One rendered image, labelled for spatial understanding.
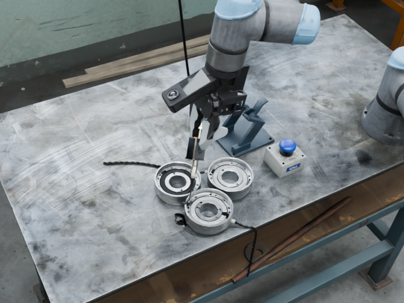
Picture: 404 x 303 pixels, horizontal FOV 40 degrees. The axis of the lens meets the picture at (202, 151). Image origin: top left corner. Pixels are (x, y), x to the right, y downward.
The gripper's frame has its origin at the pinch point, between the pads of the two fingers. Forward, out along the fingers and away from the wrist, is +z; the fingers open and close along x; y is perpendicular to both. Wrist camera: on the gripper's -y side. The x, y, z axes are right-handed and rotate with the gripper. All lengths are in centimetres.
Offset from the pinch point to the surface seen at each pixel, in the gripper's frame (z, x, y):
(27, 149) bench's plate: 17.5, 26.2, -29.4
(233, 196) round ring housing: 9.8, -9.8, 6.1
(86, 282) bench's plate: 16.9, -14.5, -29.5
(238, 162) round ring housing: 8.3, -2.1, 11.9
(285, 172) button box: 8.5, -8.5, 21.1
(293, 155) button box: 5.4, -6.6, 23.7
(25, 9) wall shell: 57, 155, 6
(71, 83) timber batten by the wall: 91, 140, 23
